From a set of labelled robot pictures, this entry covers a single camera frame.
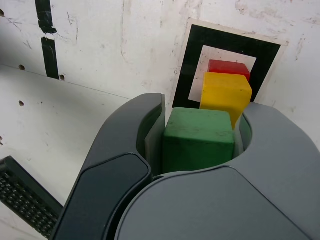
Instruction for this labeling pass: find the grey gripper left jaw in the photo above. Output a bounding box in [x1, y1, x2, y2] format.
[50, 92, 167, 240]

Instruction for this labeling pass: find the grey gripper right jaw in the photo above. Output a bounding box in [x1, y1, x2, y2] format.
[114, 102, 320, 240]

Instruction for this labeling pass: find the green cube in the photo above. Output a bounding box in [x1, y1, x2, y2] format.
[162, 107, 236, 175]

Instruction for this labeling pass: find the yellow cube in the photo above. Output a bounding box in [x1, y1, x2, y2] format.
[199, 71, 253, 131]

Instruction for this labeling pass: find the red cube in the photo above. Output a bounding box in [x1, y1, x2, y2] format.
[207, 59, 251, 82]

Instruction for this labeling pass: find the black tape square outline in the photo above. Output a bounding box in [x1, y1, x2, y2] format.
[172, 23, 283, 110]

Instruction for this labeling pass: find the black grid-textured block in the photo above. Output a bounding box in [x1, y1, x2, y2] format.
[0, 155, 65, 240]

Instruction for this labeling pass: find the black tape strip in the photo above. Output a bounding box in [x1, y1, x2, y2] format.
[34, 0, 60, 78]

